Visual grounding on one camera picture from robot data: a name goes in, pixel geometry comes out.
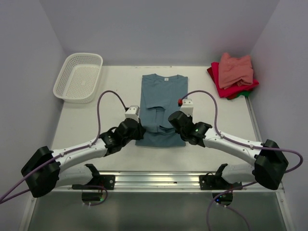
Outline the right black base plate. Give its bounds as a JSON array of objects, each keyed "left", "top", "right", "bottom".
[{"left": 199, "top": 173, "right": 242, "bottom": 190}]

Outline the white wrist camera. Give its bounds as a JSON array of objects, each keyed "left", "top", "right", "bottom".
[
  {"left": 178, "top": 99, "right": 193, "bottom": 116},
  {"left": 125, "top": 105, "right": 140, "bottom": 122}
]

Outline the white plastic basket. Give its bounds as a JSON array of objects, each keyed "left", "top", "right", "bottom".
[{"left": 53, "top": 52, "right": 103, "bottom": 103}]

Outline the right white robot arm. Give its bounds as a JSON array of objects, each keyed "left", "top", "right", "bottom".
[{"left": 168, "top": 111, "right": 288, "bottom": 190}]

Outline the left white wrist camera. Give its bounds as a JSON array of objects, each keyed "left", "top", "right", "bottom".
[{"left": 125, "top": 105, "right": 140, "bottom": 122}]

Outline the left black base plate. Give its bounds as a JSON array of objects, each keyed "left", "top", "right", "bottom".
[{"left": 72, "top": 174, "right": 116, "bottom": 190}]

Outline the blue-grey t shirt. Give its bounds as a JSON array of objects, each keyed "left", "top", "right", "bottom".
[{"left": 135, "top": 74, "right": 188, "bottom": 148}]

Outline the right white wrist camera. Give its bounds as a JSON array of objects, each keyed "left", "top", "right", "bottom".
[{"left": 178, "top": 99, "right": 193, "bottom": 116}]

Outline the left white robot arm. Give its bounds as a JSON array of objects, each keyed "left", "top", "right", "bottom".
[{"left": 21, "top": 118, "right": 146, "bottom": 198}]

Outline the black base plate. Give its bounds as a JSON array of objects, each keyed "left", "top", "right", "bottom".
[
  {"left": 199, "top": 173, "right": 242, "bottom": 190},
  {"left": 72, "top": 174, "right": 116, "bottom": 190}
]

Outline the folded red shirt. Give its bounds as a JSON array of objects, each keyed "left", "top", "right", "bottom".
[{"left": 207, "top": 62, "right": 259, "bottom": 100}]

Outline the folded salmon pink shirt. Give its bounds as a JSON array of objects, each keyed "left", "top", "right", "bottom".
[{"left": 218, "top": 53, "right": 254, "bottom": 89}]

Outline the aluminium rail frame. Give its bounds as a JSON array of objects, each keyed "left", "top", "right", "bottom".
[{"left": 19, "top": 96, "right": 295, "bottom": 231}]

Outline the folded green shirt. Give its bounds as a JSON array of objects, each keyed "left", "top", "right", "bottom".
[{"left": 235, "top": 90, "right": 251, "bottom": 98}]

